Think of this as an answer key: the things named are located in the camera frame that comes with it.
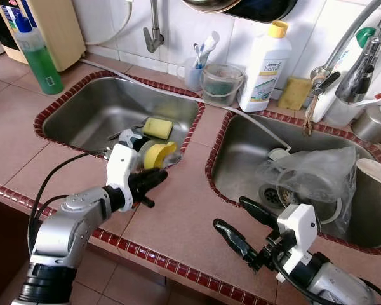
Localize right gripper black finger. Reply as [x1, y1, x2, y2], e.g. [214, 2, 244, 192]
[239, 196, 281, 232]
[213, 218, 262, 269]

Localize yellow plastic bowl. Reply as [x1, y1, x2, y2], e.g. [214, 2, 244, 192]
[142, 141, 178, 171]

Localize bright yellow sponge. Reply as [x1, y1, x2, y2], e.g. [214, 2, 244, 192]
[142, 117, 174, 140]

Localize steel sink basin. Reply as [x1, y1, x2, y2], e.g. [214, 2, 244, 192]
[206, 111, 381, 255]
[35, 71, 204, 167]

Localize clear plastic bag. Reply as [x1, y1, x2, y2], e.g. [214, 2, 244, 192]
[255, 146, 359, 236]

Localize clear toothbrush cup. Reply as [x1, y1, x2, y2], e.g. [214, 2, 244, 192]
[178, 58, 205, 91]

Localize clear container green scrubber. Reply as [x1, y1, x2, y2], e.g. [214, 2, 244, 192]
[200, 64, 245, 107]

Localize mustard yellow sponge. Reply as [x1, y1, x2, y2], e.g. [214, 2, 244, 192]
[278, 76, 312, 112]

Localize white rice paddle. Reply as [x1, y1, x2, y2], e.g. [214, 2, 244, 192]
[356, 158, 381, 190]

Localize white blue toothbrush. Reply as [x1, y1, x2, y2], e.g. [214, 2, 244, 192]
[192, 32, 221, 67]

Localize white detergent bottle yellow cap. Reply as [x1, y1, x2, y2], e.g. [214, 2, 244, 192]
[238, 20, 293, 113]

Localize small steel pot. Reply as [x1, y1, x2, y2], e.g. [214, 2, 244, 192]
[351, 105, 381, 144]

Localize chrome gooseneck faucet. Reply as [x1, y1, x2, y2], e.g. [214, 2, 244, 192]
[303, 0, 381, 137]

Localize green soap bottle blue cap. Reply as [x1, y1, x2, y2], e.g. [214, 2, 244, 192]
[13, 14, 65, 96]

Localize chrome sprayer faucet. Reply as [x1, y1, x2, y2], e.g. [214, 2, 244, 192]
[335, 10, 381, 104]

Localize beige water filter appliance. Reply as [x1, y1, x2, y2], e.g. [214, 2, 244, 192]
[0, 0, 86, 72]

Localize dark hanging wok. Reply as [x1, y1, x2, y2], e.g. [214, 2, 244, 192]
[181, 0, 299, 24]

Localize white bottle green cap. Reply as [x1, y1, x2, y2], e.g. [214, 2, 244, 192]
[314, 27, 377, 125]

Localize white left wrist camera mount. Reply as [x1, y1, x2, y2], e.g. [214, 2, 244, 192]
[105, 143, 142, 212]

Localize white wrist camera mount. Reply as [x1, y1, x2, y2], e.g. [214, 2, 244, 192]
[276, 203, 319, 283]
[105, 143, 142, 212]

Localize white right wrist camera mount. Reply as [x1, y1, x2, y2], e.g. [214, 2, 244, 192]
[276, 203, 319, 283]

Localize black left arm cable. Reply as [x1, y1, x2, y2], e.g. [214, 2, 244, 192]
[27, 151, 112, 255]

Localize grey wall tap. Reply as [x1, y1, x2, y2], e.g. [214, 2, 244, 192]
[143, 0, 166, 53]

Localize thin white wall tube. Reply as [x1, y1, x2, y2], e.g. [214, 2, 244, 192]
[83, 0, 134, 46]

